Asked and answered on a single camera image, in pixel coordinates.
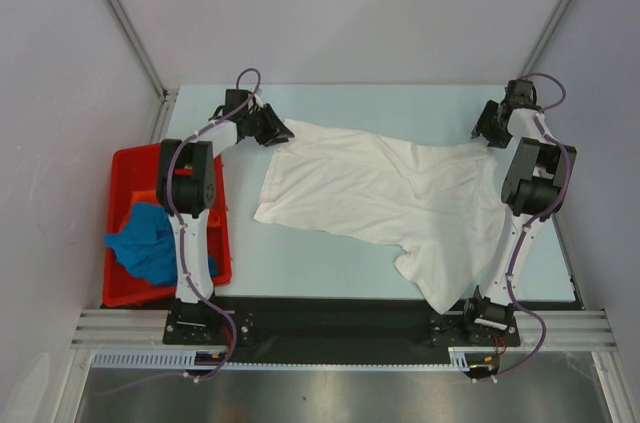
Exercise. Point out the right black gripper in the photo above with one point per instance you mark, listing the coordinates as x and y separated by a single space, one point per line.
484 126

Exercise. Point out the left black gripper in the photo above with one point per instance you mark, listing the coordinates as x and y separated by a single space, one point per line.
276 132

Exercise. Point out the white t shirt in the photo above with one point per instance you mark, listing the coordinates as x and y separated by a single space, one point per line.
438 204

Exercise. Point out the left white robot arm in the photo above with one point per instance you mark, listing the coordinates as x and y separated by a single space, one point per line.
186 189

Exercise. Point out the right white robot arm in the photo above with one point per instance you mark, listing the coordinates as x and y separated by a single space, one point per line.
533 190

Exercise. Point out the orange t shirt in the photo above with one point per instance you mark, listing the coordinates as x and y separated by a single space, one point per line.
145 196

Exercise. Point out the red plastic bin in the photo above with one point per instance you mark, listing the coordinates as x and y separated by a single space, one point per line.
137 169

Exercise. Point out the blue t shirt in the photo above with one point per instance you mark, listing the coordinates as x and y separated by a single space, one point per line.
145 246

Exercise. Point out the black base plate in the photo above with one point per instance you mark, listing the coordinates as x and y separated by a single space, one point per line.
347 330

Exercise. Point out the white slotted cable duct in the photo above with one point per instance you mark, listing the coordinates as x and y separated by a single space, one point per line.
191 361

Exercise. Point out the aluminium frame rail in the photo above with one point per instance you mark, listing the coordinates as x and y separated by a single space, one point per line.
119 328

